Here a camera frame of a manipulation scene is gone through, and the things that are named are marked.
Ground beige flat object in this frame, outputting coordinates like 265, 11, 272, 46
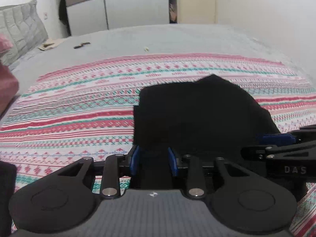
38, 38, 65, 52

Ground white and brown wardrobe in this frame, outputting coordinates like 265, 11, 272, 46
63, 0, 171, 36

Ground dark cloth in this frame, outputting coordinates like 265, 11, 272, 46
0, 160, 18, 237

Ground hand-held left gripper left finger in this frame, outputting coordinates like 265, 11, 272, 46
57, 144, 141, 201

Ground red and green patterned blanket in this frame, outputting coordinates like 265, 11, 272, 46
0, 52, 316, 237

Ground black pants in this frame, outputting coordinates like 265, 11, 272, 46
133, 73, 283, 190

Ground cream door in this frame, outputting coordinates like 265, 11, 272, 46
177, 0, 218, 24

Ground grey quilted pillow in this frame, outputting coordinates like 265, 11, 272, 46
0, 0, 49, 71

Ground bed with grey sheet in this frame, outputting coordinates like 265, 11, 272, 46
0, 23, 316, 119

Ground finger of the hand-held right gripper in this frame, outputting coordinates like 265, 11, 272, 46
241, 141, 316, 162
255, 125, 316, 146

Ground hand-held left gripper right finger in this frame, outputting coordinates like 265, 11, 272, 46
167, 147, 250, 199

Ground pink pillow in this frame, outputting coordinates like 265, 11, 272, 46
0, 33, 20, 119

